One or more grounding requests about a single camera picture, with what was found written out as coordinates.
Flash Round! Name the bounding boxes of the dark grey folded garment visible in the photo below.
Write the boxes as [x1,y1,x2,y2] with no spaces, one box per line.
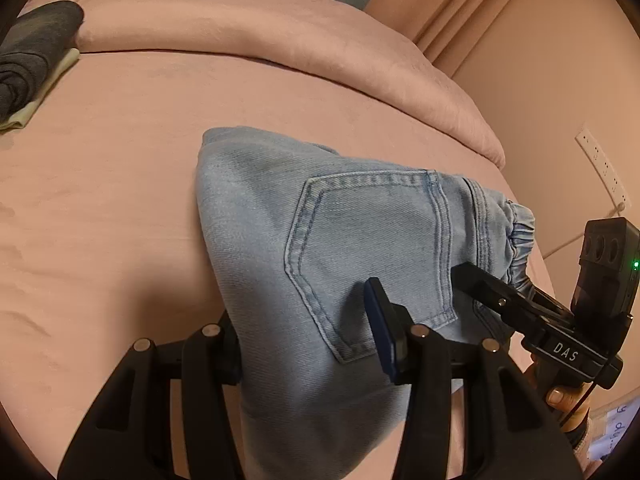
[0,0,83,116]

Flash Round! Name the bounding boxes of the pink duvet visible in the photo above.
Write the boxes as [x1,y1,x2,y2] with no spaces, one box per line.
[20,0,506,168]

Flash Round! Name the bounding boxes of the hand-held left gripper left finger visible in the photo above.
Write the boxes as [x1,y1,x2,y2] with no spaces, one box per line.
[57,310,246,480]

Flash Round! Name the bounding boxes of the cream folded cloth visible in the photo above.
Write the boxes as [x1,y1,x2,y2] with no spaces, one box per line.
[0,47,81,132]

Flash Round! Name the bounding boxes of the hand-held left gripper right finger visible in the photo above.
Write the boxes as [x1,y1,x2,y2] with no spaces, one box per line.
[363,277,583,480]

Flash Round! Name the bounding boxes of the white wall power strip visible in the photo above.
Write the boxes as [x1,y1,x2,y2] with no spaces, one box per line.
[575,127,630,207]

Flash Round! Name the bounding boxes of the pink curtain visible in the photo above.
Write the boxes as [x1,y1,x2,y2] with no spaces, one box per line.
[365,0,543,68]

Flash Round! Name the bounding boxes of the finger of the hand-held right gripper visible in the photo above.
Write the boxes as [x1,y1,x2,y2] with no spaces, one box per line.
[450,261,573,346]

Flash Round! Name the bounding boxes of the light blue denim pants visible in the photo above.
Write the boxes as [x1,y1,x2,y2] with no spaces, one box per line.
[194,127,537,480]

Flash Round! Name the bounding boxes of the person's right hand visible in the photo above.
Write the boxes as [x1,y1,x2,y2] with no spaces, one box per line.
[524,354,591,413]

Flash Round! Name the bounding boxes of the bed with pink sheet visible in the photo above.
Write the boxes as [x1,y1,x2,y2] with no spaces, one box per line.
[0,0,558,480]

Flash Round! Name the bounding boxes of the person's right forearm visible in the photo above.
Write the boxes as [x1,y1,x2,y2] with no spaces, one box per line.
[559,395,603,457]

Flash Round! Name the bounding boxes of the thin black cable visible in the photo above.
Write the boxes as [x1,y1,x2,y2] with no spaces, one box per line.
[560,355,623,428]

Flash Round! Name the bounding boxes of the white paper with handwriting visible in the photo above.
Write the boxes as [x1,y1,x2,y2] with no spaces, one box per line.
[586,399,640,467]

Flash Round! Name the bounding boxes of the white power cable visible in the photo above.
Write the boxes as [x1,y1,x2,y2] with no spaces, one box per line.
[542,200,627,259]

